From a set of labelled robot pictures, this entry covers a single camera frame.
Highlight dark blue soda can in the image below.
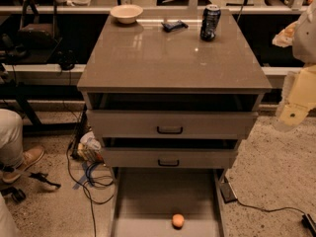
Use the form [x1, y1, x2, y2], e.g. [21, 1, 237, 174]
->
[200, 4, 221, 41]

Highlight bottom open grey drawer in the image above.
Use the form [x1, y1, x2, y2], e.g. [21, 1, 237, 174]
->
[109, 168, 228, 237]

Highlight black floor cable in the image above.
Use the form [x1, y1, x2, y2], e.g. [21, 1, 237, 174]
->
[235, 199, 307, 217]
[65, 128, 116, 237]

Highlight black clamp tool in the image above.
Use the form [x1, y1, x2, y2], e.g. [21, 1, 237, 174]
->
[30, 172, 61, 189]

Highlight black power adapter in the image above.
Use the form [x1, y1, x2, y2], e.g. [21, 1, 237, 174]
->
[220, 183, 237, 203]

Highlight black right floor cable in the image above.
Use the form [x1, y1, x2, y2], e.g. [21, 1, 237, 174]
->
[235, 199, 307, 217]

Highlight orange fruit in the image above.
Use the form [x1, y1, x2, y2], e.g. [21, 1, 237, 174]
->
[172, 213, 185, 229]

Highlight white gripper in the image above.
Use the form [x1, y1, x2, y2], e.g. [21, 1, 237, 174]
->
[274, 65, 316, 132]

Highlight black plug box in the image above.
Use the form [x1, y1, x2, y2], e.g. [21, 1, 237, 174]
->
[301, 214, 316, 237]

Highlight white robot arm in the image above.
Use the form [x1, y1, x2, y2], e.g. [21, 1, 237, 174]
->
[273, 1, 316, 131]

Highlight beige trouser leg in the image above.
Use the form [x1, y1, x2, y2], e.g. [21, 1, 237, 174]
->
[0, 109, 24, 168]

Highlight black bag on shelf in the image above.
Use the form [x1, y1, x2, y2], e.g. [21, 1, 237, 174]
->
[17, 0, 60, 49]

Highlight middle grey drawer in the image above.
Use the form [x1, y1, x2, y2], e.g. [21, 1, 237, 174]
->
[102, 148, 238, 169]

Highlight white ceramic bowl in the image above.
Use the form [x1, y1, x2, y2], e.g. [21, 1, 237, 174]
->
[110, 4, 143, 24]

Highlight crumpled snack bags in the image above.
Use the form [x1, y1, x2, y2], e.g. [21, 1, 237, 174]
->
[77, 131, 103, 163]

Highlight grey drawer cabinet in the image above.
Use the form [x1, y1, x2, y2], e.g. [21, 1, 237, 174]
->
[76, 8, 274, 170]

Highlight top grey drawer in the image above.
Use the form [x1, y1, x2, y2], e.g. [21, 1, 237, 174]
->
[87, 110, 258, 139]

